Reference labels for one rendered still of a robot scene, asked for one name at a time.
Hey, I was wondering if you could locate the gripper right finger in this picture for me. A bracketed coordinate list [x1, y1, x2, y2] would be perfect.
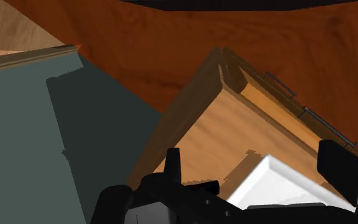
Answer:
[316, 139, 358, 224]

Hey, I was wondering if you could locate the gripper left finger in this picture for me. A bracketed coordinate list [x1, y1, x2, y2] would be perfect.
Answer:
[90, 147, 244, 224]

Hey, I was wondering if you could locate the white flat square box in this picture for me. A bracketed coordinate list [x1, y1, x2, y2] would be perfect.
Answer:
[226, 154, 357, 214]

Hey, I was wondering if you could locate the wooden chest of drawers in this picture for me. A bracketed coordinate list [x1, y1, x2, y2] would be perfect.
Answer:
[125, 46, 358, 203]

